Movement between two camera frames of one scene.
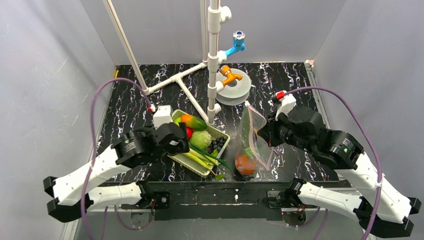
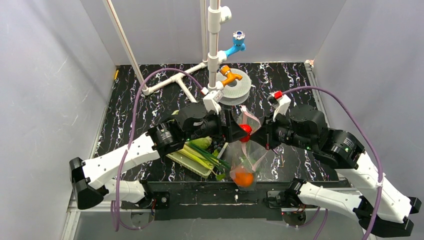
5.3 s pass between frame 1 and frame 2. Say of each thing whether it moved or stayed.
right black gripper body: stayed
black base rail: stayed
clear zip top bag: moved
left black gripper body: moved
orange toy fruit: moved
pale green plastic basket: stayed
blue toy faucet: stayed
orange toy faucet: stayed
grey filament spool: stayed
